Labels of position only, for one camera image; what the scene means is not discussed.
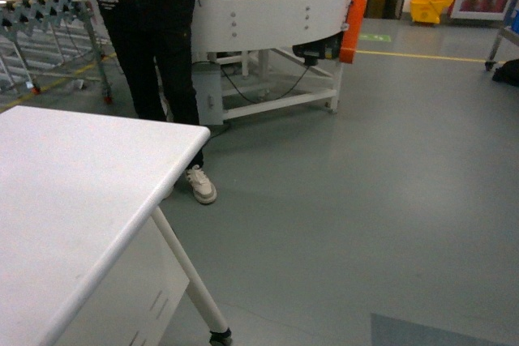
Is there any steel trolley shelf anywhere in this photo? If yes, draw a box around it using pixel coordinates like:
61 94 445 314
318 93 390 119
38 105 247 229
484 0 518 71

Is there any white sneaker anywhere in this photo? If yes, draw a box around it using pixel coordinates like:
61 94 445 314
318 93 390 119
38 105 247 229
185 165 217 205

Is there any white curved belt conveyor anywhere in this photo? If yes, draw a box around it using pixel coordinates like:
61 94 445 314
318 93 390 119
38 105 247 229
192 0 351 126

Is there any orange conveyor end panel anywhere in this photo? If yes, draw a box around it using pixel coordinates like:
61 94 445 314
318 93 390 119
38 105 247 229
339 0 368 64

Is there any person in black clothes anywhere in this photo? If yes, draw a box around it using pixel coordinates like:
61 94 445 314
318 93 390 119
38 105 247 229
85 0 222 169

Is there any white table with legs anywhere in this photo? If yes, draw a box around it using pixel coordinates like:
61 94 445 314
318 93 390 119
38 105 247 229
1 106 232 345

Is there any yellow mop bucket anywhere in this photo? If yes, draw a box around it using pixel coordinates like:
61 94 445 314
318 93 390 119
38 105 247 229
410 0 454 24

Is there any expandable roller conveyor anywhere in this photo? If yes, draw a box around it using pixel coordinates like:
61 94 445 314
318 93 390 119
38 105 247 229
1 0 112 103

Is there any black bag on floor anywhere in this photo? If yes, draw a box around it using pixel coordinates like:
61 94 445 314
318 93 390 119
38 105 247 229
492 59 519 87

